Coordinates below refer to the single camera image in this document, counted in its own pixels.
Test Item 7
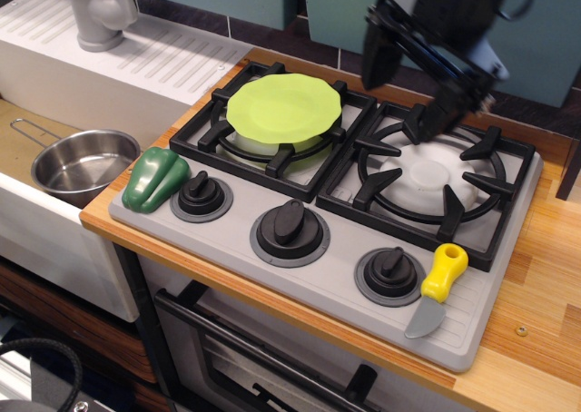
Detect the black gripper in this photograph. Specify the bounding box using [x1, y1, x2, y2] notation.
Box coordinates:
[361, 0, 508, 142]

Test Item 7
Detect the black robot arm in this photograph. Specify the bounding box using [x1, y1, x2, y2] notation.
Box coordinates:
[361, 0, 580, 142]

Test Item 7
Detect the right black burner grate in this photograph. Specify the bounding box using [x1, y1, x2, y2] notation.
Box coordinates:
[317, 103, 543, 272]

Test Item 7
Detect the black burner grate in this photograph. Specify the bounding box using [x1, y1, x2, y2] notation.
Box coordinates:
[170, 62, 377, 202]
[317, 103, 543, 272]

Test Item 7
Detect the light green plastic plate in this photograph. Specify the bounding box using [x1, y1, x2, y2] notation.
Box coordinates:
[226, 74, 342, 144]

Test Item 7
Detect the left black burner grate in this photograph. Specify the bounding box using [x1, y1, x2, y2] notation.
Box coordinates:
[170, 62, 377, 202]

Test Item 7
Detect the grey toy stove top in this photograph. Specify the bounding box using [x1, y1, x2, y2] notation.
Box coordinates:
[107, 60, 545, 375]

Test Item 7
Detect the right black stove knob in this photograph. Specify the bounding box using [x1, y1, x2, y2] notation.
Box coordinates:
[354, 247, 426, 308]

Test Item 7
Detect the black stove knob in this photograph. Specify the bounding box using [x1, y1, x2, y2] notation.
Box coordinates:
[354, 247, 426, 308]
[170, 171, 233, 223]
[250, 199, 330, 269]

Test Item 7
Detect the middle black stove knob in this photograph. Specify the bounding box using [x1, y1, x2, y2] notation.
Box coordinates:
[250, 199, 330, 269]

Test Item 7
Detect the left black stove knob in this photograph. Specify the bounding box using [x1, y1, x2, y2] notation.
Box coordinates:
[170, 171, 233, 223]

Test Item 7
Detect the green toy bell pepper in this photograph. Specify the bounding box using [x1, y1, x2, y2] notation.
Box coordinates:
[122, 147, 191, 214]

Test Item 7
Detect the grey toy faucet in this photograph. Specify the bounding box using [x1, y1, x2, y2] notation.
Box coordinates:
[71, 0, 138, 53]

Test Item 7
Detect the white toy sink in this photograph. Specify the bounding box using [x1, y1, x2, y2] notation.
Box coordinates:
[1, 0, 249, 322]

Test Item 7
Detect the toy oven door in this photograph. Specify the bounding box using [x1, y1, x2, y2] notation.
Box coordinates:
[153, 281, 397, 411]

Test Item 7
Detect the small steel pot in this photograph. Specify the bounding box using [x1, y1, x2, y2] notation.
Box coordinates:
[10, 118, 141, 209]

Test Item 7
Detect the yellow handled toy knife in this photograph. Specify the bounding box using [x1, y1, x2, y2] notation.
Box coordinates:
[404, 243, 468, 339]

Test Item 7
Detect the black braided cable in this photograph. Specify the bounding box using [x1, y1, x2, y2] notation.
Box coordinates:
[0, 338, 84, 412]

